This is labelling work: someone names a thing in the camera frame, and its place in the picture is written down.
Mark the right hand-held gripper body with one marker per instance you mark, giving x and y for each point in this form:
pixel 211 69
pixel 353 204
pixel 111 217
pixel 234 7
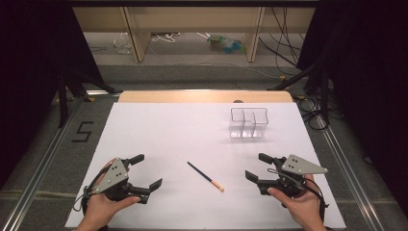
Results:
pixel 290 174

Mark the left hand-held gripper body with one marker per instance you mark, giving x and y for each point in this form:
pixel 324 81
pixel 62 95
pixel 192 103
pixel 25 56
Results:
pixel 112 176

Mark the clear plastic organizer box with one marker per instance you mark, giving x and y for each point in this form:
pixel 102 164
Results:
pixel 248 123

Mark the person's left hand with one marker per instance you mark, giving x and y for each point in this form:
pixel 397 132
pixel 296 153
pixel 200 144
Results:
pixel 101 208

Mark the person's right hand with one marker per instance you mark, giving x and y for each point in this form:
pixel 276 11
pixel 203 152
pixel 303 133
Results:
pixel 301 207

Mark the white table mat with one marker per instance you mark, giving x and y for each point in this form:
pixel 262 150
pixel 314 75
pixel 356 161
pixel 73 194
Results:
pixel 179 134

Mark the wooden table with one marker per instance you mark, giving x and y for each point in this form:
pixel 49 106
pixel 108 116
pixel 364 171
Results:
pixel 205 96

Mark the black stand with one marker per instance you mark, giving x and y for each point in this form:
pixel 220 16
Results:
pixel 64 96
pixel 324 86

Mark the clear plastic bag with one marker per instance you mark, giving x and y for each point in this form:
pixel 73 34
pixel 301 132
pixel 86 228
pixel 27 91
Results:
pixel 122 43

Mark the colourful plastic bag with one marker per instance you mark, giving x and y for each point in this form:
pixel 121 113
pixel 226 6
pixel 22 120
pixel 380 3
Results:
pixel 226 44

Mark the black curtain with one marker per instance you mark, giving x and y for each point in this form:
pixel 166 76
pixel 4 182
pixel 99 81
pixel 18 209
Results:
pixel 32 64
pixel 369 80

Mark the wooden shelf unit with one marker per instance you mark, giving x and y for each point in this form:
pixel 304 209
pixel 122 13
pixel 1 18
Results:
pixel 192 19

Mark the metal floor rail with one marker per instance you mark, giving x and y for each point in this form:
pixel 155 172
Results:
pixel 35 179
pixel 349 179

